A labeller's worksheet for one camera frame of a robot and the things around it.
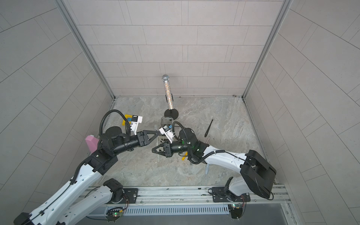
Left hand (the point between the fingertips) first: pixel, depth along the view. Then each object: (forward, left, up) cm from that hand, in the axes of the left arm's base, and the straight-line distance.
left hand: (160, 135), depth 64 cm
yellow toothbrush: (-6, -12, -7) cm, 15 cm away
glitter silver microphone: (+38, +1, +3) cm, 38 cm away
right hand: (-6, +2, -7) cm, 9 cm away
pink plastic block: (+1, +37, -11) cm, 38 cm away
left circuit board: (-28, +22, -26) cm, 44 cm away
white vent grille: (-26, +4, -27) cm, 38 cm away
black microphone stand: (+33, -1, -24) cm, 41 cm away
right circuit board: (-26, -37, -27) cm, 53 cm away
